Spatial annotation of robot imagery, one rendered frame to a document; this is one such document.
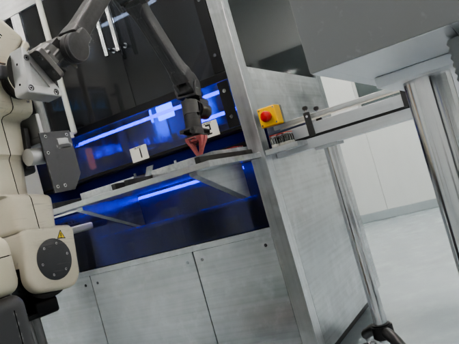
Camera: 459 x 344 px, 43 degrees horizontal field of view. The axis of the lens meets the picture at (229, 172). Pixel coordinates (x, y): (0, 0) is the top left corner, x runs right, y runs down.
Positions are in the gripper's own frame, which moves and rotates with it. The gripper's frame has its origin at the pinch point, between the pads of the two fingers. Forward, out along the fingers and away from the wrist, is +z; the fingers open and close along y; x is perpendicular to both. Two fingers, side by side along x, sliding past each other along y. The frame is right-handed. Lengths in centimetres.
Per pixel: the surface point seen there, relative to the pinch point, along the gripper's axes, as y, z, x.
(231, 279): 32, 43, 15
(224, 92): 21.2, -25.5, -3.4
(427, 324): 92, 78, -40
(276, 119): 23.5, -9.6, -20.8
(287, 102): 62, -25, -12
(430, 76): -104, 25, -90
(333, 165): 42, 9, -32
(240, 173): 22.6, 5.7, -2.2
